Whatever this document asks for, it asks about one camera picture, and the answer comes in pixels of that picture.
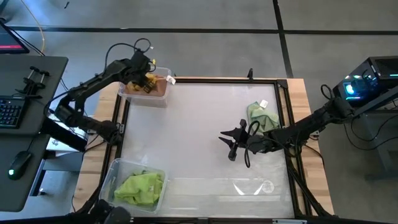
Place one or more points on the black backlit keyboard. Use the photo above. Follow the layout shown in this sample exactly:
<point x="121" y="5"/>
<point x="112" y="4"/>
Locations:
<point x="11" y="112"/>

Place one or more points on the silver metal bracket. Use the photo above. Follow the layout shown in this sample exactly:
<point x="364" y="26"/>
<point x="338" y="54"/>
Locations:
<point x="289" y="221"/>

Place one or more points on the black table clamp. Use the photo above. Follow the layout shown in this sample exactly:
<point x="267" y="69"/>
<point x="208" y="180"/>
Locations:
<point x="250" y="74"/>

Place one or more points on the clear plastic bin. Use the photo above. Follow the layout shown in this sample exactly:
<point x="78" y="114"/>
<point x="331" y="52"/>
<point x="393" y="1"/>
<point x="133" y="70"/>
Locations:
<point x="118" y="168"/>
<point x="146" y="101"/>

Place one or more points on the black computer mouse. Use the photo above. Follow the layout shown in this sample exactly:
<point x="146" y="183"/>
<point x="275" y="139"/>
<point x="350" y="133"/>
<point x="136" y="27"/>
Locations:
<point x="19" y="165"/>

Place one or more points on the black RGB computer case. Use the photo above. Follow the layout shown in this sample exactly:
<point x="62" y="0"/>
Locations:
<point x="373" y="71"/>

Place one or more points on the black desk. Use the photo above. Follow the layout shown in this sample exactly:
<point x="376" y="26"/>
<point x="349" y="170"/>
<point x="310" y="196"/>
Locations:
<point x="46" y="81"/>

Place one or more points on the computer monitor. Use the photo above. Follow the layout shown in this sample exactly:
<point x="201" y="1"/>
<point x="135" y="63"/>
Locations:
<point x="9" y="43"/>

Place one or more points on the black aluminium table frame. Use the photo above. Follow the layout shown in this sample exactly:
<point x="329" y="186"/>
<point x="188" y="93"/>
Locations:
<point x="217" y="80"/>

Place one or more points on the white printed box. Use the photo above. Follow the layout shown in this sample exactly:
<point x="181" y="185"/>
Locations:
<point x="59" y="143"/>

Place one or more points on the salmon pink towel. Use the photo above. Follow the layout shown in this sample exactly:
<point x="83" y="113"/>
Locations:
<point x="161" y="88"/>

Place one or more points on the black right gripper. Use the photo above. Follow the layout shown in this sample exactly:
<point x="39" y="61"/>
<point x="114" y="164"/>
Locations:
<point x="248" y="141"/>

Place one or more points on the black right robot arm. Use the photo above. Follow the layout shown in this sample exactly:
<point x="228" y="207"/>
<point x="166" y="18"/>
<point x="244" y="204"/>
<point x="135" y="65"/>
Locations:
<point x="304" y="127"/>

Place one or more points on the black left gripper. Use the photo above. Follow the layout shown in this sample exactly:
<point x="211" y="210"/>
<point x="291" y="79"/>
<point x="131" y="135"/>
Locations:
<point x="141" y="70"/>

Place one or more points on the lime green towel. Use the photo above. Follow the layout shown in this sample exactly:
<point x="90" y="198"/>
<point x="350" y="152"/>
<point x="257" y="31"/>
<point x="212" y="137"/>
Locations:
<point x="140" y="188"/>

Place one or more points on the black desk clamp mount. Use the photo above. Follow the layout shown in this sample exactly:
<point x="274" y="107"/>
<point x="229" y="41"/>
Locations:
<point x="29" y="83"/>

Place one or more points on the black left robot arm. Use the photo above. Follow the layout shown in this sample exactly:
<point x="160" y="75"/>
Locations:
<point x="93" y="81"/>

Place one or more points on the mint green towel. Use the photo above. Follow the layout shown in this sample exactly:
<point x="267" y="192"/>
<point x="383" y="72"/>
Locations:
<point x="264" y="118"/>

